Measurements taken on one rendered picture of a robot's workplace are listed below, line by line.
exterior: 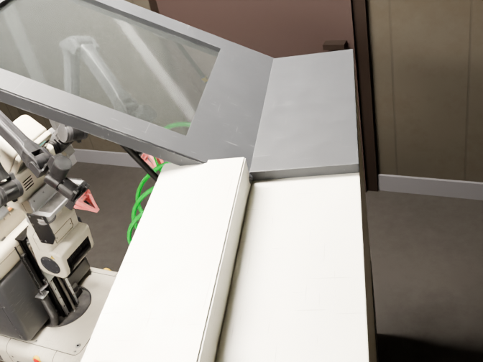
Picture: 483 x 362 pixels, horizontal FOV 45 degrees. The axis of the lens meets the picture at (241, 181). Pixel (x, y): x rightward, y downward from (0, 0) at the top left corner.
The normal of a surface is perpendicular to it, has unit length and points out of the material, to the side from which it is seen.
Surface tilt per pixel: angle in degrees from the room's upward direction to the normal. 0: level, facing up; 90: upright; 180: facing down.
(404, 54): 90
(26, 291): 90
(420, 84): 90
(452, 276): 0
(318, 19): 90
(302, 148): 0
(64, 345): 0
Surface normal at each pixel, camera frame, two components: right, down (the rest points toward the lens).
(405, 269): -0.18, -0.80
